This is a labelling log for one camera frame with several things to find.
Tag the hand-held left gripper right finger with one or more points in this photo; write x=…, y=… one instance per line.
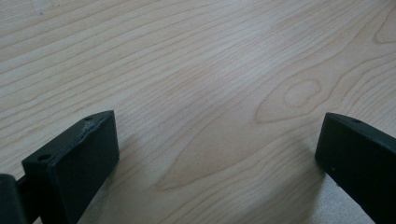
x=361, y=161

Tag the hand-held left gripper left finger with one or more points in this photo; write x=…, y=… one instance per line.
x=71, y=168

